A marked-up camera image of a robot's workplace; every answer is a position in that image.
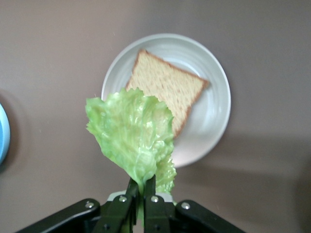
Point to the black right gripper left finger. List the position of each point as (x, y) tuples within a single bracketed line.
[(116, 216)]

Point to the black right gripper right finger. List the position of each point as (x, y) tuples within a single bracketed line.
[(158, 216)]

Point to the green lettuce leaf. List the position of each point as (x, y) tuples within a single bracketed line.
[(128, 131)]

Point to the brown tablecloth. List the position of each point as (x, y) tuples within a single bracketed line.
[(48, 48)]

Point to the brown bread slice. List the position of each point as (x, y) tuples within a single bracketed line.
[(167, 82)]

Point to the beige plate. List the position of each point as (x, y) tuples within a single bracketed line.
[(209, 121)]

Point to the blue plate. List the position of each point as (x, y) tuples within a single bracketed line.
[(3, 133)]

